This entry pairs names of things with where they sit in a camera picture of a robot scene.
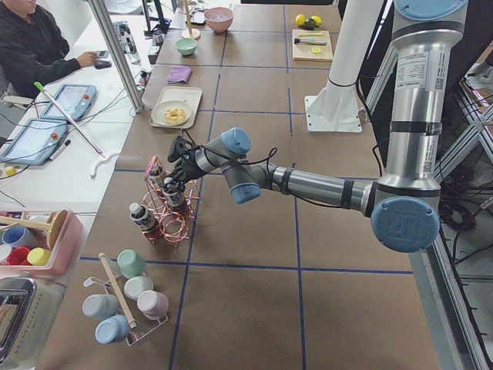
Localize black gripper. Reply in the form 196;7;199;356
167;152;200;183

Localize tea bottle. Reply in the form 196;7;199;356
129;203;159;233
161;177;187;212
148;163;164;190

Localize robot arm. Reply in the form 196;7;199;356
166;1;468;253

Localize beige rabbit tray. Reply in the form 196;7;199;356
149;86;203;129

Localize person's hand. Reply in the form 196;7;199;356
76;51;98;68

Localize glazed twisted donut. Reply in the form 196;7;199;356
164;108;187;125

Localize beige round plate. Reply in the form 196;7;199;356
151;100;192;126

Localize reacher grabber stick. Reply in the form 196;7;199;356
34;82;121;180

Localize purple folded cloth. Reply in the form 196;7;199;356
166;66;192;84

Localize mint green cup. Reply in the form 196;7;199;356
117;249;146;279

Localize mint green bowl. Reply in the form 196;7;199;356
175;38;198;56

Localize black marker pen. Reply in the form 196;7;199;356
49;140;72;161

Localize far teach pendant tablet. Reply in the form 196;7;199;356
53;84;97;122

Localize teach pendant tablet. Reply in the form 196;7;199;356
1;118;68;166
53;84;97;122

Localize white cup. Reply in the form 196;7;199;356
124;276;153;301

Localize steel cup on black base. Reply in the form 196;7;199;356
152;30;164;46

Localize wooden stand with round base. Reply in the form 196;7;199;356
181;0;200;40

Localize computer mouse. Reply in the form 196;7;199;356
94;60;112;69

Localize pink cup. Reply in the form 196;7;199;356
137;290;169;320

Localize pink bowl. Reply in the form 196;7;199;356
204;7;233;33

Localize near teach pendant tablet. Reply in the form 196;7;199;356
1;118;68;166

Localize clear plastic ice cubes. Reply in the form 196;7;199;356
205;8;233;22

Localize wooden cutting board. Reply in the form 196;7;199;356
292;29;334;62

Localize pink storage box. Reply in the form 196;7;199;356
1;210;83;280

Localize grey blue cup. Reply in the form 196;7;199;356
82;294;119;321

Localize light blue cup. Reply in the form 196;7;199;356
95;314;129;345

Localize yellow plastic knife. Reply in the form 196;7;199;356
297;32;324;38

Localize yellow lemon left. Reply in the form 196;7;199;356
295;14;307;27

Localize yellow lemon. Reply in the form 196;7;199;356
295;14;307;27
310;15;322;27

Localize green avocado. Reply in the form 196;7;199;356
304;18;317;30

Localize person in black sweater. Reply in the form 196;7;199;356
1;0;81;99

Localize yellow lemon right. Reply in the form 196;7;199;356
310;15;322;27

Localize silver toaster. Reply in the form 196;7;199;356
1;277;63;369

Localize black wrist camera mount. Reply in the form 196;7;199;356
166;136;191;163

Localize copper wire bottle rack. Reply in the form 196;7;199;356
143;156;200;246

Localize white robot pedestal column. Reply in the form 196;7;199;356
305;0;384;133

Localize black and steel knife handle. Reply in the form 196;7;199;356
293;38;328;45

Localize wire cup rack wooden handle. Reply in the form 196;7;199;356
82;253;169;347

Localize aluminium frame post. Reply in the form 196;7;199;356
88;0;145;113

